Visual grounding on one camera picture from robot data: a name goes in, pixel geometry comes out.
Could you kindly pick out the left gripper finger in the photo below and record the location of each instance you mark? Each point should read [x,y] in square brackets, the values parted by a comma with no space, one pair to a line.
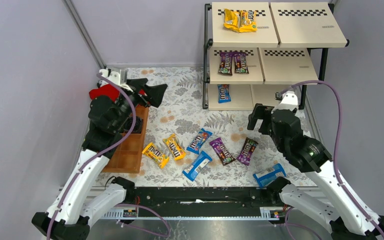
[137,84]
[155,94]

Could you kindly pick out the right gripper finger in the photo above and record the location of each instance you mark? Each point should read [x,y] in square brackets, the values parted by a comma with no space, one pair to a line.
[252,120]
[262,111]

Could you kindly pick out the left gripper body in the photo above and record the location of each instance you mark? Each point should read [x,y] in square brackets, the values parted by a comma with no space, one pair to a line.
[139,93]

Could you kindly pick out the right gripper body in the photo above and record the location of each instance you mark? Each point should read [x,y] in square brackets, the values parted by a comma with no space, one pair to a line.
[264,118]

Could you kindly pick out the purple candy bag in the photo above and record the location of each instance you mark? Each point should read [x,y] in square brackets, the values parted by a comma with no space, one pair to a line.
[222,152]
[247,150]

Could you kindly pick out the blue M&M candy bag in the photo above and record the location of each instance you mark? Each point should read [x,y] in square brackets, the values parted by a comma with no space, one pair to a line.
[198,141]

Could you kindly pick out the blue white candy bag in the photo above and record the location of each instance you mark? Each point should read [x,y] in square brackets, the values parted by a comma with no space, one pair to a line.
[193,170]

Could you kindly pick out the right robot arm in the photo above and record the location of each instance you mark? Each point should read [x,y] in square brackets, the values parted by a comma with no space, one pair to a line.
[345,216]

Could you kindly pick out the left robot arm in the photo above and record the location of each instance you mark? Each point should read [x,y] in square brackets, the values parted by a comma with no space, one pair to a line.
[111,122]

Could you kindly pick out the blue candy bag on shelf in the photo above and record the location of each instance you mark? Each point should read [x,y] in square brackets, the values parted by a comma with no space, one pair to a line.
[223,93]

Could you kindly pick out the yellow candy bag upright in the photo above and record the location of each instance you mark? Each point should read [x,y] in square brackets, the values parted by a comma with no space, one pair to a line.
[174,146]

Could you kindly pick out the brown candy bag right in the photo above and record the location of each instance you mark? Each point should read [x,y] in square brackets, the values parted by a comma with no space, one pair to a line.
[241,66]

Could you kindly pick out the brown candy bag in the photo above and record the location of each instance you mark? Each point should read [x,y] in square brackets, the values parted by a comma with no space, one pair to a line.
[241,66]
[225,66]

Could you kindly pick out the brown candy bag left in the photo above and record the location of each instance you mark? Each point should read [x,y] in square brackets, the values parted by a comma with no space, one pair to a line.
[225,66]

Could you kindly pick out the yellow candy bag on mat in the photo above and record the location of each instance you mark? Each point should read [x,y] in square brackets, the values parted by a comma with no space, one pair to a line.
[152,152]

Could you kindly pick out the three-tier shelf rack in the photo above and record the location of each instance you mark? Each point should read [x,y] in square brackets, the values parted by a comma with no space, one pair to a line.
[290,45]

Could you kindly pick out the yellow candy bag right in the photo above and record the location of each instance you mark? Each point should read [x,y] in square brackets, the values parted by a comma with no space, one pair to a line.
[248,22]

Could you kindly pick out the yellow candy bag left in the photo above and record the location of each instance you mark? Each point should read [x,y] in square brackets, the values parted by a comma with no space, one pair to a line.
[232,20]

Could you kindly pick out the red cloth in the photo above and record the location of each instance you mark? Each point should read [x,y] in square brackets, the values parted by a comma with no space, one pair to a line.
[105,90]

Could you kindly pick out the floral table mat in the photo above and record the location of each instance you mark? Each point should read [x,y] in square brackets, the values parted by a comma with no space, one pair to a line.
[181,113]

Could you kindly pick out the wooden compartment tray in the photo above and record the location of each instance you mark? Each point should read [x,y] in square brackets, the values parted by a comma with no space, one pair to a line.
[128,155]

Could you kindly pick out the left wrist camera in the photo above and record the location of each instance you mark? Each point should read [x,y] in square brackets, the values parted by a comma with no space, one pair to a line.
[115,75]

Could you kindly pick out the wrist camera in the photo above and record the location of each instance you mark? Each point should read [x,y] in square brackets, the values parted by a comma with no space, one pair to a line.
[287,101]
[115,75]

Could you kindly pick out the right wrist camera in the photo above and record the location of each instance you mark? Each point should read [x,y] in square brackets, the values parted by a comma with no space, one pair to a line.
[287,101]

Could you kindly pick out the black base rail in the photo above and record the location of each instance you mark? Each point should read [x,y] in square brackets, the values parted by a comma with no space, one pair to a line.
[200,202]

